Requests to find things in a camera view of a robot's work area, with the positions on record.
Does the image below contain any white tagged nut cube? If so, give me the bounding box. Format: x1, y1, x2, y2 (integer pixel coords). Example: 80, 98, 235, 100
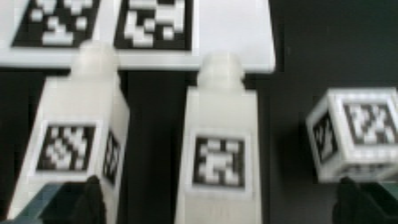
306, 87, 398, 183

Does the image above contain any white chair leg with tag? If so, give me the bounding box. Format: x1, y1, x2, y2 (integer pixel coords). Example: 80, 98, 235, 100
174, 53, 263, 224

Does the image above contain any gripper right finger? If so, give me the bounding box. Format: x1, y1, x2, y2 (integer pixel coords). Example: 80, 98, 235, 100
332, 177, 398, 224

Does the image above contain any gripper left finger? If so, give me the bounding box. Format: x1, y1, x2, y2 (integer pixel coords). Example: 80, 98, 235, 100
11, 176, 107, 224

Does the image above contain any flat white tag plate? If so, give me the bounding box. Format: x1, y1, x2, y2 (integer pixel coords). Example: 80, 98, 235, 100
0, 0, 275, 73

